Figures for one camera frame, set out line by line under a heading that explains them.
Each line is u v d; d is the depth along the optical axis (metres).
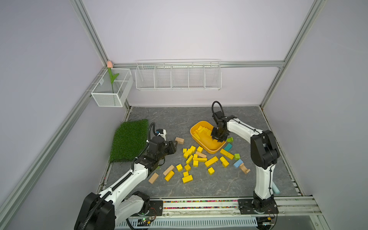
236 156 0.91
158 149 0.63
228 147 0.94
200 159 0.89
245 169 0.86
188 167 0.85
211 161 0.89
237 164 0.89
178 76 1.08
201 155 0.91
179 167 0.85
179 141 0.98
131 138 0.99
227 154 0.92
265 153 0.53
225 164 0.87
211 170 0.85
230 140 0.99
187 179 0.81
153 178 0.84
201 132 1.02
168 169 0.86
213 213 0.74
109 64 0.89
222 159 0.89
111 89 0.87
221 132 0.83
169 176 0.83
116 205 0.43
